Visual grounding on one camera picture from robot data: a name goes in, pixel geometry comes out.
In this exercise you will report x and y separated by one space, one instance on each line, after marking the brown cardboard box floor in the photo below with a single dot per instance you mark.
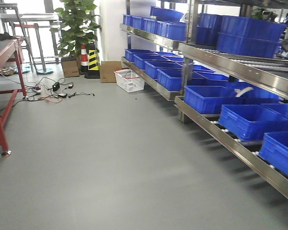
107 70

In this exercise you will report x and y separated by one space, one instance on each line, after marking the yellow black traffic cone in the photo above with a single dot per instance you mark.
93 63

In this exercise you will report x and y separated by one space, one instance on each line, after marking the red white traffic cone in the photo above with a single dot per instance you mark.
84 59

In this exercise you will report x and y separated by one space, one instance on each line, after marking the small cardboard box by plant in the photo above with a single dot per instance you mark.
69 67

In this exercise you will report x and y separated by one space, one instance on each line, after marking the metal shelf rack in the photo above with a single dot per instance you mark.
267 74

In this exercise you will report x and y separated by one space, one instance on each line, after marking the green potted plant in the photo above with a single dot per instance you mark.
78 26

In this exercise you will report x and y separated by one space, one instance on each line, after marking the white wire basket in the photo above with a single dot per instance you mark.
128 80

